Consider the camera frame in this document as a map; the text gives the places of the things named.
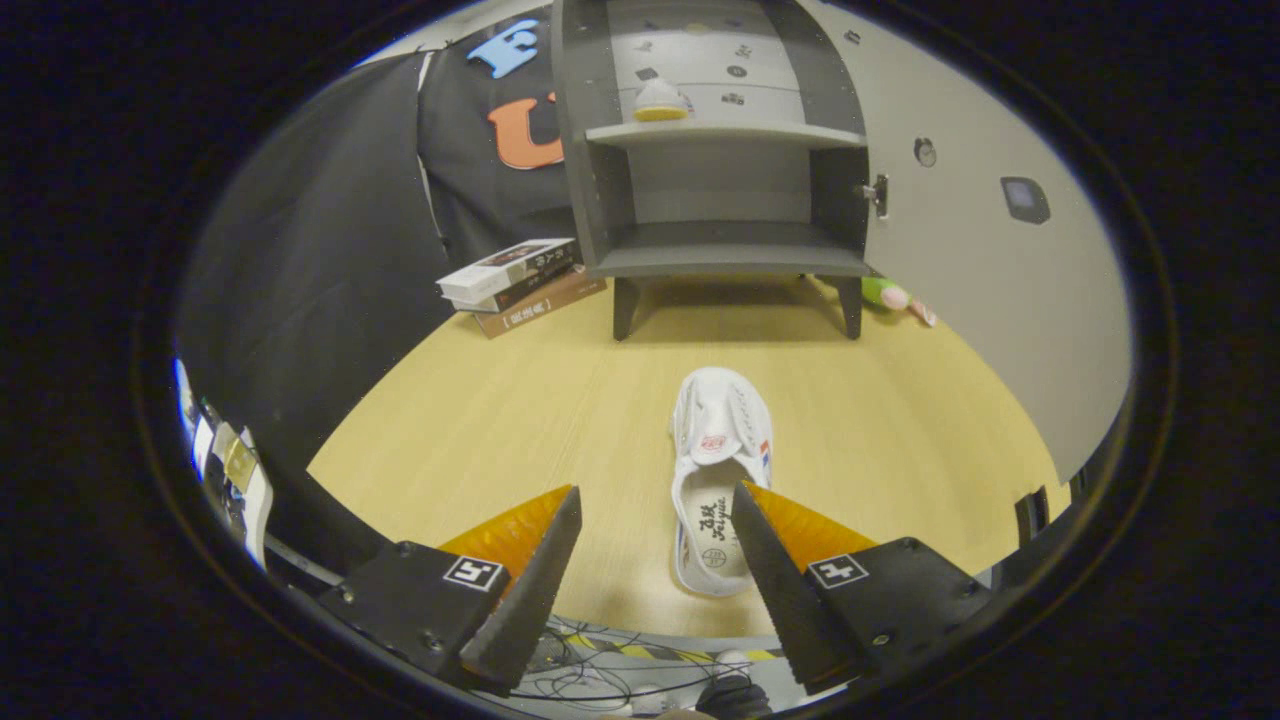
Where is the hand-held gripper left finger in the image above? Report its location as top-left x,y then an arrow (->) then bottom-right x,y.
320,485 -> 584,696

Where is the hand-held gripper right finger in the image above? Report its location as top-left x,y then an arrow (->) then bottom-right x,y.
730,480 -> 996,696

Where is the dark grey shoe cabinet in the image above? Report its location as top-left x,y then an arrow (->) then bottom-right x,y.
550,0 -> 891,343

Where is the beige shoe cabinet door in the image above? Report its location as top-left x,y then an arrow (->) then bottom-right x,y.
800,0 -> 1136,546

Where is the dark rounded object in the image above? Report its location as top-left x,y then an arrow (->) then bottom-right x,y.
697,675 -> 773,719

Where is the brown book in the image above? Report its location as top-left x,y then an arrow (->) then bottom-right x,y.
473,268 -> 608,339

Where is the white side table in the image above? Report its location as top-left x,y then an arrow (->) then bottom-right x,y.
195,415 -> 273,571

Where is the dark thin book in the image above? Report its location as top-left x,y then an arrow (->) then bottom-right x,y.
450,262 -> 586,313

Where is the pink green plush toy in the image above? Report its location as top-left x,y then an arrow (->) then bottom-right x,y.
862,277 -> 938,328

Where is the gold shiny packet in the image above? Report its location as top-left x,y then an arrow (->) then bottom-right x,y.
222,425 -> 259,493

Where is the black backdrop cloth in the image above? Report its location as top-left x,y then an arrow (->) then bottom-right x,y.
175,20 -> 601,561

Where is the tangle of black cables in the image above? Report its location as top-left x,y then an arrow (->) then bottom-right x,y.
518,618 -> 776,716

